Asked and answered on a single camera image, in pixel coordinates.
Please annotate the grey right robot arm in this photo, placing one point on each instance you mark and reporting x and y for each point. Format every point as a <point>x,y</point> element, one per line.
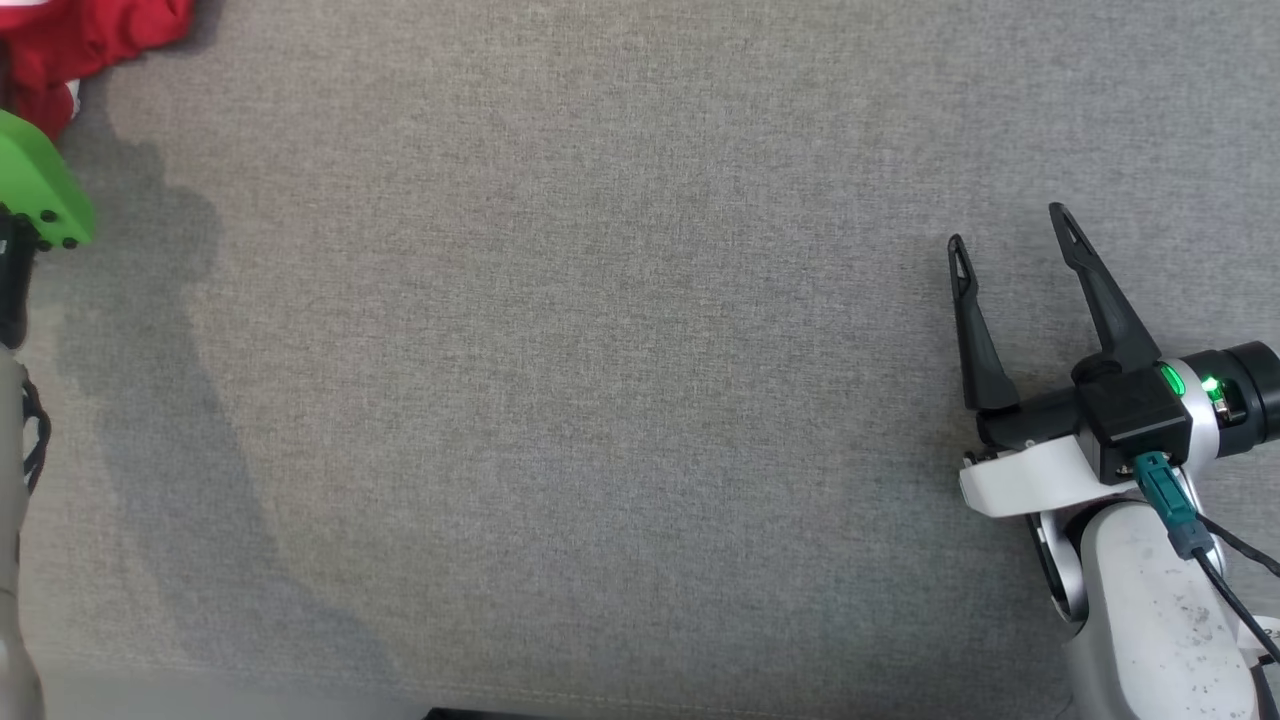
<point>1150,620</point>

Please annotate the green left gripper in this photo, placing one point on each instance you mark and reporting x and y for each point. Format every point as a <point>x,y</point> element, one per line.
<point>40,175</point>

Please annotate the red jersey shirt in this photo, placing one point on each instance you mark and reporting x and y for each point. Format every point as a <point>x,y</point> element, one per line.
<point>80,35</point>

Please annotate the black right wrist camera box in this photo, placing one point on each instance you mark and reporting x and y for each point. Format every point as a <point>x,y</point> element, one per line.
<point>1130,410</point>

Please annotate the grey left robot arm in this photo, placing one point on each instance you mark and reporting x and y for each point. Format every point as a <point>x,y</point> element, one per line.
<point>10,560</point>

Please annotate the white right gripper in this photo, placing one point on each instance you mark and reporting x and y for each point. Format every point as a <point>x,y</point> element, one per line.
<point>1030,470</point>

